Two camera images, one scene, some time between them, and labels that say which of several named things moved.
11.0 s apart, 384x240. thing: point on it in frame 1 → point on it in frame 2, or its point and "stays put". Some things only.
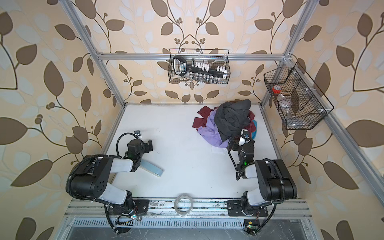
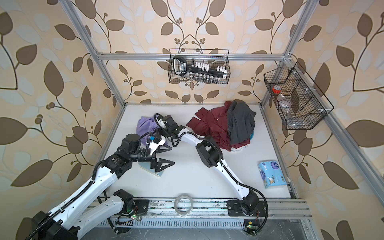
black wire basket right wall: [300, 102] stays put
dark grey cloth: [231, 117] stays put
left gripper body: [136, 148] → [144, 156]
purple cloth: [210, 132] → [144, 125]
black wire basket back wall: [196, 66] stays put
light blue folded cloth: [151, 168] stays put
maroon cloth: [206, 112] → [214, 123]
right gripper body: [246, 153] → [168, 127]
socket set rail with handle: [180, 68] stays put
